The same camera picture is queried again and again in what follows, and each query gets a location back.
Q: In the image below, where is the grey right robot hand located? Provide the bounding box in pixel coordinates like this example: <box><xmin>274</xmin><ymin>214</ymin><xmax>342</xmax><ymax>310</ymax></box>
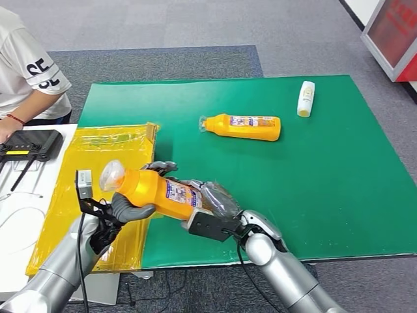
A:
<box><xmin>142</xmin><ymin>160</ymin><xmax>244</xmax><ymax>220</ymax></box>

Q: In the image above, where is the yellow film-wrapped box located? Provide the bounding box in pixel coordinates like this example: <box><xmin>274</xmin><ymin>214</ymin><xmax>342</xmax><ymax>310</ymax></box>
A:
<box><xmin>25</xmin><ymin>122</ymin><xmax>161</xmax><ymax>277</ymax></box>

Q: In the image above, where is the red bracelet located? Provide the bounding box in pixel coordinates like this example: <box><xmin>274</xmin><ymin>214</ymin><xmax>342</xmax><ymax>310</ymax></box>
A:
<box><xmin>5</xmin><ymin>113</ymin><xmax>26</xmax><ymax>127</ymax></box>

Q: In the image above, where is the black controller with antennas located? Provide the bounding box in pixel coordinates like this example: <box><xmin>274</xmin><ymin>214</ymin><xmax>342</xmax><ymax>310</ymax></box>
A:
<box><xmin>0</xmin><ymin>129</ymin><xmax>64</xmax><ymax>192</ymax></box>

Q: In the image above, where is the orange bottle with clear cap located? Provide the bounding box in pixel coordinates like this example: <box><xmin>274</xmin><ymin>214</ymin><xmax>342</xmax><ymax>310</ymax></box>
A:
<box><xmin>198</xmin><ymin>113</ymin><xmax>281</xmax><ymax>142</ymax></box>
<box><xmin>99</xmin><ymin>160</ymin><xmax>211</xmax><ymax>222</ymax></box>

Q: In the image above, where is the red and white display stand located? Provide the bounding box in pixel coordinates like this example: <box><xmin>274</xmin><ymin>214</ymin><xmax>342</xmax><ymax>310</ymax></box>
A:
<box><xmin>360</xmin><ymin>0</ymin><xmax>417</xmax><ymax>83</ymax></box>

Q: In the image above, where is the small white bottle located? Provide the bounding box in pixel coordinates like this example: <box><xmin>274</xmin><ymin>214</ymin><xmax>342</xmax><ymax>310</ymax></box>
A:
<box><xmin>296</xmin><ymin>80</ymin><xmax>316</xmax><ymax>118</ymax></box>

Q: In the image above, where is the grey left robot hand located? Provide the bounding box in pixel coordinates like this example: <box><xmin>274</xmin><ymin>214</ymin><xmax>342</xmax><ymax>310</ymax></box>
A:
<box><xmin>111</xmin><ymin>192</ymin><xmax>156</xmax><ymax>224</ymax></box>

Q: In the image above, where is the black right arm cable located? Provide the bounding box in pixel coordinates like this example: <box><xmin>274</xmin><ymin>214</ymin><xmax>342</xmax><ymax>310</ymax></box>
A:
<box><xmin>236</xmin><ymin>241</ymin><xmax>281</xmax><ymax>313</ymax></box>

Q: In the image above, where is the dark grey rug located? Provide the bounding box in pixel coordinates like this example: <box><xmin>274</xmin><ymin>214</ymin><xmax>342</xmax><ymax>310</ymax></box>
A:
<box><xmin>48</xmin><ymin>45</ymin><xmax>264</xmax><ymax>127</ymax></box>

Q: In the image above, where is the person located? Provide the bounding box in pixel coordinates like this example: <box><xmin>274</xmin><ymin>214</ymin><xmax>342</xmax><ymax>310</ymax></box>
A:
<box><xmin>0</xmin><ymin>6</ymin><xmax>72</xmax><ymax>144</ymax></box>

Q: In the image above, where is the person's hand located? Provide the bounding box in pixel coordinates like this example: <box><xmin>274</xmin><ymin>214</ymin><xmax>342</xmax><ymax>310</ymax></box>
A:
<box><xmin>0</xmin><ymin>117</ymin><xmax>16</xmax><ymax>144</ymax></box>

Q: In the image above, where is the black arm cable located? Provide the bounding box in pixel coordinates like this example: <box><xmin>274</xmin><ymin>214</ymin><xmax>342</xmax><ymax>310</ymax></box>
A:
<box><xmin>236</xmin><ymin>241</ymin><xmax>281</xmax><ymax>313</ymax></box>
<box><xmin>75</xmin><ymin>212</ymin><xmax>90</xmax><ymax>313</ymax></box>

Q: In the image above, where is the green table mat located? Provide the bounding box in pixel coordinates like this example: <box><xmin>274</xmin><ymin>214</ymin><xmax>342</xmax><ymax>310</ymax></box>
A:
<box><xmin>77</xmin><ymin>74</ymin><xmax>417</xmax><ymax>269</ymax></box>

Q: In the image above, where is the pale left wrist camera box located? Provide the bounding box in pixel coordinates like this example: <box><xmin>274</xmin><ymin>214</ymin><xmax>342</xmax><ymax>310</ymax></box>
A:
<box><xmin>75</xmin><ymin>170</ymin><xmax>93</xmax><ymax>200</ymax></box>

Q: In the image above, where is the grey base board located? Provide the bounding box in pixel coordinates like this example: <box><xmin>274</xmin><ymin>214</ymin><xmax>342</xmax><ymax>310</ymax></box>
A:
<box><xmin>70</xmin><ymin>271</ymin><xmax>121</xmax><ymax>306</ymax></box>

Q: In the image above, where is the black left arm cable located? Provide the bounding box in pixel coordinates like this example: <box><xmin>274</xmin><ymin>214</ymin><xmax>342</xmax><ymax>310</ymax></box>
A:
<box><xmin>75</xmin><ymin>212</ymin><xmax>90</xmax><ymax>313</ymax></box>

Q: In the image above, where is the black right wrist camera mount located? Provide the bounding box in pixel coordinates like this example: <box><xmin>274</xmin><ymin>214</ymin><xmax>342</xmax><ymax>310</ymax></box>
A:
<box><xmin>181</xmin><ymin>208</ymin><xmax>244</xmax><ymax>243</ymax></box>

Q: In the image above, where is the thin white cable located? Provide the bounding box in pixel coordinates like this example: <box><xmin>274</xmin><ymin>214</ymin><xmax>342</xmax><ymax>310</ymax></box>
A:
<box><xmin>0</xmin><ymin>191</ymin><xmax>46</xmax><ymax>230</ymax></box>

